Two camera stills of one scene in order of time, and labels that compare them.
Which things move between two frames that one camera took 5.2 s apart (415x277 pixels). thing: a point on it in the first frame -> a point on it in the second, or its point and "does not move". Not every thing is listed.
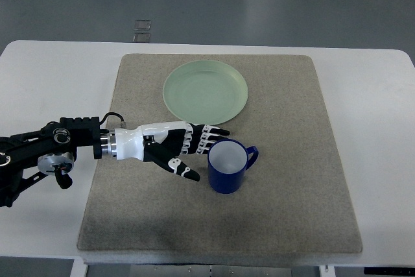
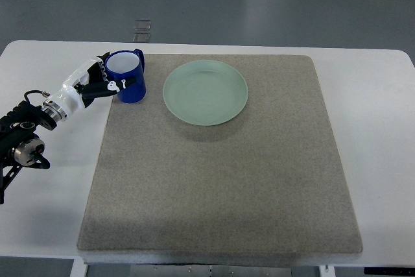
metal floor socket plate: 142,31 does not move
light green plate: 205,92 does not move
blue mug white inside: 227,161 -> 126,69
